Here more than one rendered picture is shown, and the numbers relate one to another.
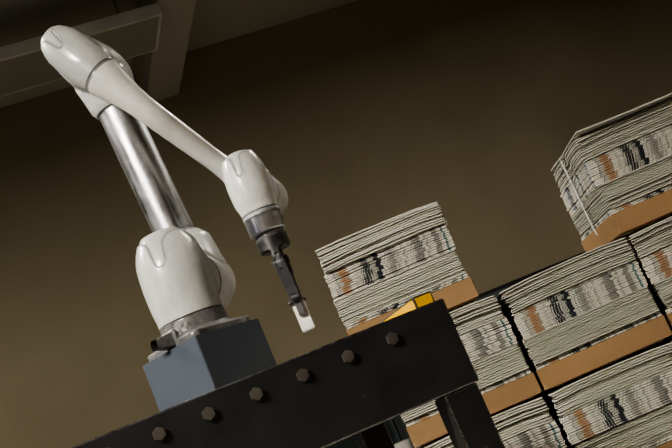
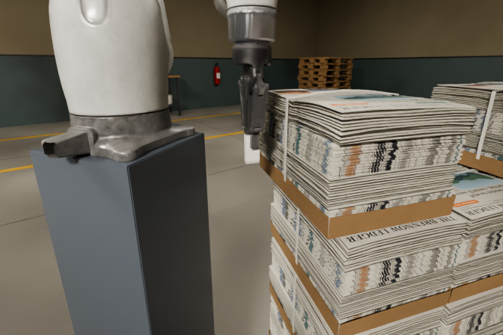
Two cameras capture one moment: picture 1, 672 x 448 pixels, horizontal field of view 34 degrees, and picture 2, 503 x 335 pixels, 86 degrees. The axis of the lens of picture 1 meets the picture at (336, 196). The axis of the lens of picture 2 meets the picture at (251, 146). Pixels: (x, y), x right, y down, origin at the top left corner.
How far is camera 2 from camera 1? 2.03 m
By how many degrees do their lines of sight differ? 33
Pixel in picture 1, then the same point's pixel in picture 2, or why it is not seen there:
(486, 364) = (426, 278)
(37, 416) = (22, 31)
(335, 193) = not seen: outside the picture
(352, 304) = (346, 189)
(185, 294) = (126, 84)
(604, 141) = not seen: outside the picture
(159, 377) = (52, 178)
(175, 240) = not seen: outside the picture
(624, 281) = not seen: outside the picture
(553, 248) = not seen: hidden behind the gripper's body
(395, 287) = (392, 183)
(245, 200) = not seen: outside the picture
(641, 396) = (493, 314)
